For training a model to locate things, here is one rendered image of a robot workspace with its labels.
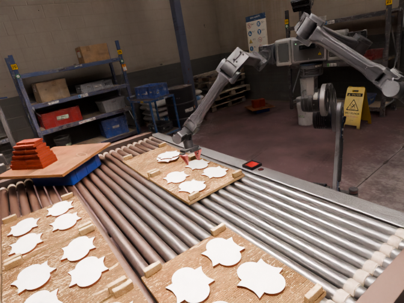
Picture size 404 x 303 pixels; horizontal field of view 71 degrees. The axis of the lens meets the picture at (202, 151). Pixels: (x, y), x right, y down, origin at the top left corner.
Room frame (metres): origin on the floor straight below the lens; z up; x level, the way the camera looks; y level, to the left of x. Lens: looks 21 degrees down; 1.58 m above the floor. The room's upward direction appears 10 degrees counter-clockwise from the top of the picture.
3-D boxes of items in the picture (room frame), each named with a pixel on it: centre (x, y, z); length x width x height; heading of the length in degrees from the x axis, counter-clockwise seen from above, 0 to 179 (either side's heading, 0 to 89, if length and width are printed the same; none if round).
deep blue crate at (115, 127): (5.78, 1.72, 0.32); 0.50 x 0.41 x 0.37; 121
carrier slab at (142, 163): (1.73, 0.29, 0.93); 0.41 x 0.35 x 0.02; 31
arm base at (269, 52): (1.82, -0.48, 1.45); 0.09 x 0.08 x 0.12; 55
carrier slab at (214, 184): (1.38, 0.06, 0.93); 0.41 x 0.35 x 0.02; 33
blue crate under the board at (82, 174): (1.76, 0.89, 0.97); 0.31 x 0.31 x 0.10; 72
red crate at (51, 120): (5.25, 2.46, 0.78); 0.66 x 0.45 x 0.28; 125
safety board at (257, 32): (7.12, -1.75, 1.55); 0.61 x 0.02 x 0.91; 35
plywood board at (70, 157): (1.79, 0.95, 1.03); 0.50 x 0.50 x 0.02; 72
